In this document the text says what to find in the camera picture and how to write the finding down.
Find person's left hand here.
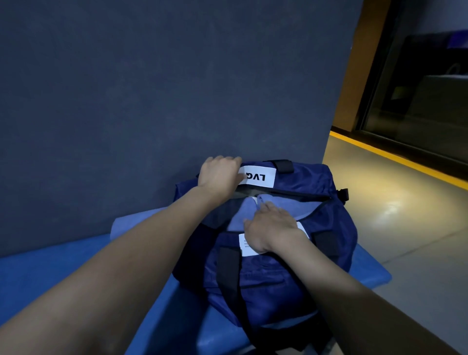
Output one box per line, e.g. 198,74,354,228
197,156,246,200

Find person's right forearm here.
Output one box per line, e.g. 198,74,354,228
270,233,462,355

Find person's left forearm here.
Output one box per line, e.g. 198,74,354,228
0,186,230,355

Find navy blue duffel bag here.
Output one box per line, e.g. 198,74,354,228
171,159,360,355

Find person's right hand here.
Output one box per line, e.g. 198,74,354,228
243,201,306,256

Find light blue cloth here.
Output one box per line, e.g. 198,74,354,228
202,194,319,235

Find dark glass door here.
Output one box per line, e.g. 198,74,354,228
355,0,468,166

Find blue padded bench cushion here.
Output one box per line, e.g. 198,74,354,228
0,207,393,355

